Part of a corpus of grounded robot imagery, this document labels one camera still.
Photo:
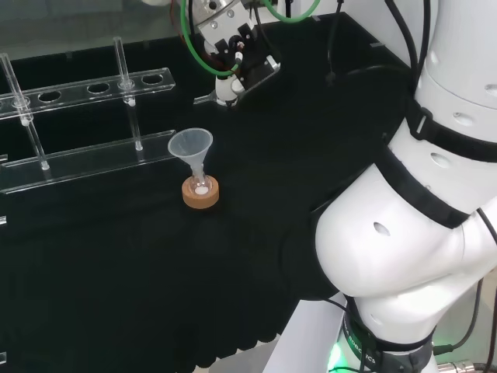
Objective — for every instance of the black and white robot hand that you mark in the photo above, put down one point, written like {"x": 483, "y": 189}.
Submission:
{"x": 248, "y": 62}

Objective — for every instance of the translucent plastic funnel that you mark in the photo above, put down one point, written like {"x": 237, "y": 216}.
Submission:
{"x": 190, "y": 143}

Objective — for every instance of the clear acrylic funnel stand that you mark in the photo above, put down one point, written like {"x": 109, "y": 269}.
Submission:
{"x": 70, "y": 91}

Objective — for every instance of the small round-bottom glass flask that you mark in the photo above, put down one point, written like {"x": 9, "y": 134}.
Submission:
{"x": 200, "y": 186}

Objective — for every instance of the black table cloth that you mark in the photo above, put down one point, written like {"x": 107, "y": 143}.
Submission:
{"x": 155, "y": 272}

